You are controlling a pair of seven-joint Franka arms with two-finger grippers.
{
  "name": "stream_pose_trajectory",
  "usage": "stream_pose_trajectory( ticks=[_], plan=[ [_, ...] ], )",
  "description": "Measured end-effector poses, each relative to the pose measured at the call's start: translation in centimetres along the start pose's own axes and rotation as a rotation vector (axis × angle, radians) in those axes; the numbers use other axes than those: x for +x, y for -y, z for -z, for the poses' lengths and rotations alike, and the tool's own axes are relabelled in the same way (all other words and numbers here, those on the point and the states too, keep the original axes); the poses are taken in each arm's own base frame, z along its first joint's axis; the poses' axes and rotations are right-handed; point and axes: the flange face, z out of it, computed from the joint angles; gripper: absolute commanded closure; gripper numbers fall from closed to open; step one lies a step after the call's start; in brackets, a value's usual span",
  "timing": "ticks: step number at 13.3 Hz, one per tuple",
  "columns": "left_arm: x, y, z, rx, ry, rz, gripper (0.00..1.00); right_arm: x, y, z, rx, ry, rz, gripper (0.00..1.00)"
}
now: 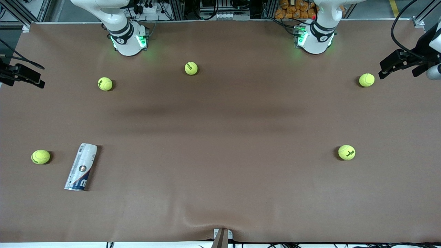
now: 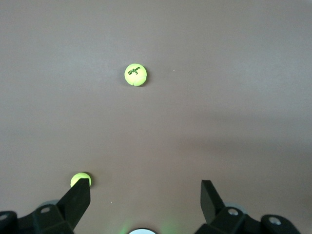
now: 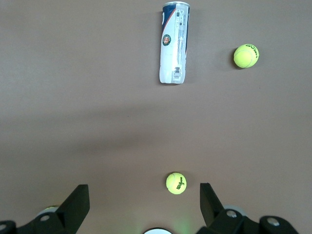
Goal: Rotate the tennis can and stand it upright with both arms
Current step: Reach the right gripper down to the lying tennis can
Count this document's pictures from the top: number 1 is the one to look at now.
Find grey metal clamp bracket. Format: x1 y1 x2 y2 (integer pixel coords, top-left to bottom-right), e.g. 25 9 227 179
213 228 234 240

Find white socket bar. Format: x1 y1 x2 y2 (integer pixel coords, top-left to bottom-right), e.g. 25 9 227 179
199 12 251 20

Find orange bagged items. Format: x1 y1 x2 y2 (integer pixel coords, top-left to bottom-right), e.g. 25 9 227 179
275 0 345 20

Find clear tennis ball can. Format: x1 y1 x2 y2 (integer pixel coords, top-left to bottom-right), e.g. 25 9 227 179
64 143 98 192

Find black arm cable sleeve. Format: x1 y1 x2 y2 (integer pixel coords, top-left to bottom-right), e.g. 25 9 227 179
415 21 441 47

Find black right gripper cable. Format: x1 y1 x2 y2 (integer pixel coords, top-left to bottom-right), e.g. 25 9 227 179
0 39 45 70

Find brown table mat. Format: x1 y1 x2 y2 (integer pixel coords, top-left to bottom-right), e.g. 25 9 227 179
0 20 441 243

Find aluminium frame profile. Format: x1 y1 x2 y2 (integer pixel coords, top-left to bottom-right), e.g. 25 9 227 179
412 0 441 27
0 0 52 29
264 0 278 19
171 0 185 20

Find white power strip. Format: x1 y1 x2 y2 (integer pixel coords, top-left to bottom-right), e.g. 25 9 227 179
136 3 159 14

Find brown camera mount bar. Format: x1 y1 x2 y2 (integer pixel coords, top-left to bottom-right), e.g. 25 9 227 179
211 229 229 248

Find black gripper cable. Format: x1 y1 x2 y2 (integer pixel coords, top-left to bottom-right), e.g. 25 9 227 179
0 39 45 70
390 0 419 55

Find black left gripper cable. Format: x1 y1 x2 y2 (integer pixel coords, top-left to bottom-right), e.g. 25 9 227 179
390 0 419 55

